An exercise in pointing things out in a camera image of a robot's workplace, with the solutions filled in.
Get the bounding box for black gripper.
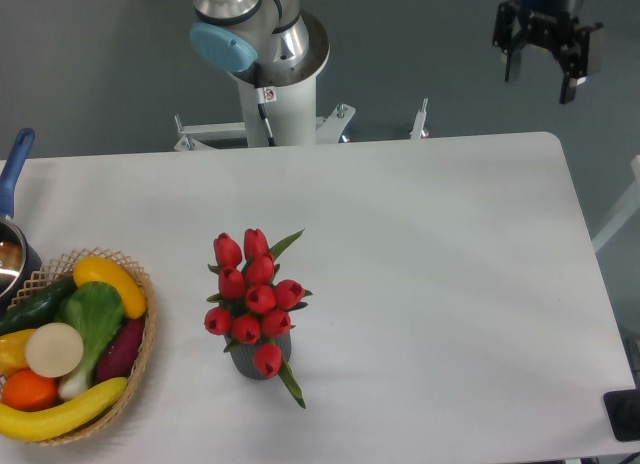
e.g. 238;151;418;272
492;0;604;104

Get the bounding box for red tulip bouquet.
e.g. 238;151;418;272
204;228;312;408

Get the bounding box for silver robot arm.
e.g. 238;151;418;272
190;0;604;104

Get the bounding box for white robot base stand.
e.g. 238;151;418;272
172;78;430;153

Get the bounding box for grey ribbed vase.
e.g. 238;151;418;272
229;333;292;380

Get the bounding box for black device at table edge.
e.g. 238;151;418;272
603;389;640;442

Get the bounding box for green lettuce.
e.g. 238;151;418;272
55;282;124;401

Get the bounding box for woven wicker basket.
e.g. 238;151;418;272
1;248;157;445

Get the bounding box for purple eggplant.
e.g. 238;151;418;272
95;319;144;383

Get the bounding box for green cucumber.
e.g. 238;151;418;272
1;276;76;335

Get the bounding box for yellow bell pepper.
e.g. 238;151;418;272
0;329;35;376

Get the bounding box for orange fruit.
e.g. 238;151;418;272
1;369;58;412

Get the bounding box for yellow banana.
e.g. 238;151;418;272
1;377;128;442

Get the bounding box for white frame at right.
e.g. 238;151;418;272
592;155;639;253

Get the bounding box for blue handled saucepan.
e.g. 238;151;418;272
1;128;41;314

